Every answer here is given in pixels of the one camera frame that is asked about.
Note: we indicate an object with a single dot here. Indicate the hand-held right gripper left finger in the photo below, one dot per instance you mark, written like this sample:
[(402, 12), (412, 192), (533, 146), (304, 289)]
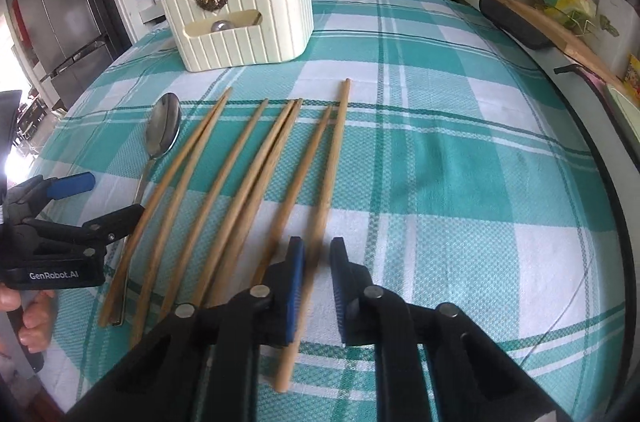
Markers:
[(296, 292)]

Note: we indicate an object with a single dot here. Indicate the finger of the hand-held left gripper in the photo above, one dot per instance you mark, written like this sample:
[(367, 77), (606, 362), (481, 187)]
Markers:
[(70, 185), (112, 222)]

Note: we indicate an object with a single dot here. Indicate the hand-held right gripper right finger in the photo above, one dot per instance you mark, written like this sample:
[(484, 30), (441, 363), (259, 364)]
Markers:
[(344, 297)]

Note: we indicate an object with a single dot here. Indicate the wooden chopstick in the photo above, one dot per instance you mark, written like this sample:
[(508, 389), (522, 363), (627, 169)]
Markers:
[(313, 162), (176, 217), (211, 207), (259, 199), (162, 200), (333, 162), (240, 200)]

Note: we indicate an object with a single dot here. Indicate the metal spoon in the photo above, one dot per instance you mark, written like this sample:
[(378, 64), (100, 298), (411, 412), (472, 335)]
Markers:
[(165, 122)]

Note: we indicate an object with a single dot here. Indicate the cream ribbed utensil holder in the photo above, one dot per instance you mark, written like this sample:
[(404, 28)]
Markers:
[(250, 42)]

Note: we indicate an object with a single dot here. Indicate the person's left hand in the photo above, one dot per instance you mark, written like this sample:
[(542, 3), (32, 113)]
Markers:
[(35, 317)]

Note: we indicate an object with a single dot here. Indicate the teal white plaid tablecloth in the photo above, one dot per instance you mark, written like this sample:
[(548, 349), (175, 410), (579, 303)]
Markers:
[(450, 152)]

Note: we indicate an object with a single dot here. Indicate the steel refrigerator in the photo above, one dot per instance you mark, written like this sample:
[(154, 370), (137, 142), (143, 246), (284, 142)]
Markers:
[(55, 2)]

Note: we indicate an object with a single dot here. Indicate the black frying pan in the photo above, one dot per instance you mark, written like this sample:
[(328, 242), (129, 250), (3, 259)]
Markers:
[(510, 22)]

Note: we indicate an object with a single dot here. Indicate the wooden cutting board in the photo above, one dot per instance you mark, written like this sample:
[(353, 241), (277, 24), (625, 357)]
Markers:
[(565, 37)]

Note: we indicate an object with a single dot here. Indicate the yellow packet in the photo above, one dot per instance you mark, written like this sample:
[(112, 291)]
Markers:
[(634, 75)]

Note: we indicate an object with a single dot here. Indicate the yellow green plastic bag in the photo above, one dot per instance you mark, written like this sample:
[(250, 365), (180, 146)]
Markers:
[(572, 2)]

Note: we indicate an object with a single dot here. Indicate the white knife block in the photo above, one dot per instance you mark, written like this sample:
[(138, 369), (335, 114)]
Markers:
[(617, 15)]

